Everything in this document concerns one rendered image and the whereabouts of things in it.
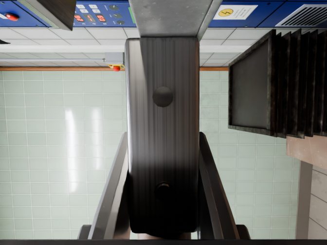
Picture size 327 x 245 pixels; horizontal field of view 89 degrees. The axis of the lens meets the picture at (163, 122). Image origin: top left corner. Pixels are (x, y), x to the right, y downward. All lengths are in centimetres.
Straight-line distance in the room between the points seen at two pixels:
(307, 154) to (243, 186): 74
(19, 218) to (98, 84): 127
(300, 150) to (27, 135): 176
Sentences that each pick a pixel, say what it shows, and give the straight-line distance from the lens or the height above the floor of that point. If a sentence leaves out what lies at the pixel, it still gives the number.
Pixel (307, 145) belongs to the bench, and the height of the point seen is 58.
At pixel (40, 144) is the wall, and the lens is 163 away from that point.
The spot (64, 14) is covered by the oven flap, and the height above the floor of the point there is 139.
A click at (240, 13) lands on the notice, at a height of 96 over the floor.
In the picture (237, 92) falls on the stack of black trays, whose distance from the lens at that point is 73.
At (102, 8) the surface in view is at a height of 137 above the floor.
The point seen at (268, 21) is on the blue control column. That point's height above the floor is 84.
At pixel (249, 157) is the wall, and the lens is 152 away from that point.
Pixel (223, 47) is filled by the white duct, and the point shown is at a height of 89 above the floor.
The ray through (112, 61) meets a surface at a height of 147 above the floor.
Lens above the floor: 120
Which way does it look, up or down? level
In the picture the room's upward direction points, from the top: 90 degrees counter-clockwise
